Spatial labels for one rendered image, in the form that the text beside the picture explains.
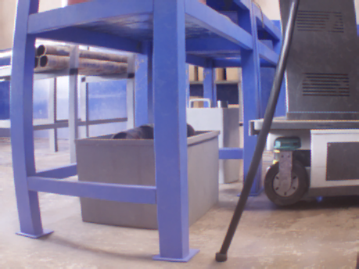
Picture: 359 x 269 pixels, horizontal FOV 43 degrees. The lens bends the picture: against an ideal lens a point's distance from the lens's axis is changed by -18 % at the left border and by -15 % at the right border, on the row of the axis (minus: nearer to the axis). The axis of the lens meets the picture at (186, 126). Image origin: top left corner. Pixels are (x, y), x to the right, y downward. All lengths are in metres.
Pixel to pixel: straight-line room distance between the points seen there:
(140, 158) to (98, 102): 4.76
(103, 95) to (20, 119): 4.90
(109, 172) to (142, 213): 0.16
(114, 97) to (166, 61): 5.03
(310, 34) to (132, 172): 0.80
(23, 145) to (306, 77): 1.03
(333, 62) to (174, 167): 0.84
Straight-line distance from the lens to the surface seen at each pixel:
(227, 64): 3.36
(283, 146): 1.84
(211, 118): 2.54
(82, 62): 3.55
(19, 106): 1.42
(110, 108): 6.25
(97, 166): 1.64
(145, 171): 1.58
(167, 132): 1.20
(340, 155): 1.76
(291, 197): 1.89
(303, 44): 1.85
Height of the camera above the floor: 0.38
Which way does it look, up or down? 2 degrees down
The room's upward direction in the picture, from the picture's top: 1 degrees counter-clockwise
